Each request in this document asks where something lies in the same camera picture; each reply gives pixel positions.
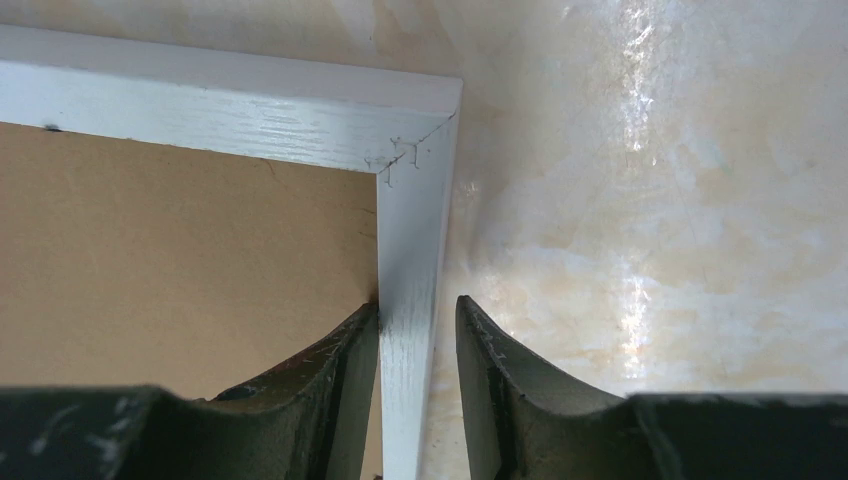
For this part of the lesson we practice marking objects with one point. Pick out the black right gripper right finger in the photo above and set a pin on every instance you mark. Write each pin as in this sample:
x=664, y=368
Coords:
x=524, y=418

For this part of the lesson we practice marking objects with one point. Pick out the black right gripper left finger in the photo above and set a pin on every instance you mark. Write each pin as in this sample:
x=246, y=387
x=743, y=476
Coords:
x=305, y=418

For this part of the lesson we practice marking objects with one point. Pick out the brown frame backing board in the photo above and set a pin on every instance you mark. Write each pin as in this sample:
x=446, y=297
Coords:
x=125, y=263

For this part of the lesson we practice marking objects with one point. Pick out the white picture frame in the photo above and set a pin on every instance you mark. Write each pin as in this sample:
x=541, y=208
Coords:
x=401, y=127

